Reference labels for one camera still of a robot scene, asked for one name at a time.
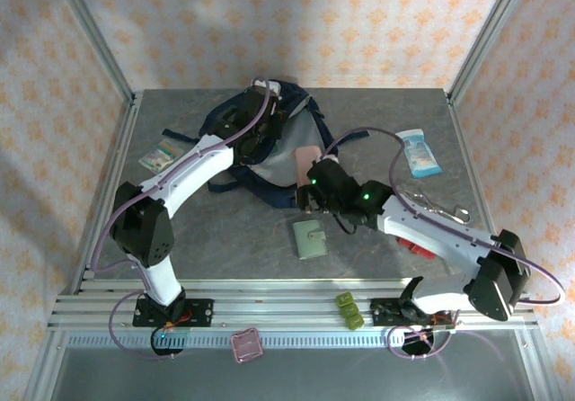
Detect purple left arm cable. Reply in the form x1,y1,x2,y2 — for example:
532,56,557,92
89,78,276,362

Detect metal scissors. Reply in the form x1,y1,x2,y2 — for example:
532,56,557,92
402,189,473,225

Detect pale green wallet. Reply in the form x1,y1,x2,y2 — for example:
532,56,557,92
291,219,330,261

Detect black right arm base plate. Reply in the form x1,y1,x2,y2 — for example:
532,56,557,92
368,297,456,331

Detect navy blue backpack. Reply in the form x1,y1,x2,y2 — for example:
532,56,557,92
161,79,345,209

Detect blue white wet wipes pack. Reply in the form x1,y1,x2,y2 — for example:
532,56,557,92
394,129,444,180

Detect pink translucent square tile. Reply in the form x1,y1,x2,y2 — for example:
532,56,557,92
229,326,266,366

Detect red wallet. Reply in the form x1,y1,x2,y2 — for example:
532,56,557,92
397,236,435,261

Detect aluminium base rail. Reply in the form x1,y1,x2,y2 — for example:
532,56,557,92
47,278,539,332

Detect pink pencil case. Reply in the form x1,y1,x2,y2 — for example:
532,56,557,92
294,146,325,191

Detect aluminium side rail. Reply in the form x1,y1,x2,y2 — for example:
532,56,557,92
447,93,498,240
71,93,145,294

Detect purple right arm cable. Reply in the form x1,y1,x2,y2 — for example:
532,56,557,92
323,126,567,362

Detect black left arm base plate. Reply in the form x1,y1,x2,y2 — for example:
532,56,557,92
133,298,215,329

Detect aluminium frame post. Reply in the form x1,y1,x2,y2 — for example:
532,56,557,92
447,0,526,103
48,0,137,103

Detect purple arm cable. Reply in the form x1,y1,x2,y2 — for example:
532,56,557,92
323,126,567,362
89,78,276,362

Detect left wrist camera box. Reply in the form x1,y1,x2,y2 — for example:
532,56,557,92
249,81,284,102

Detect small clear snack packet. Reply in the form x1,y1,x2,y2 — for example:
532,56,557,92
137,138,185,176

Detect slotted grey cable duct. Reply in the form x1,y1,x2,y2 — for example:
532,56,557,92
66,332,529,349

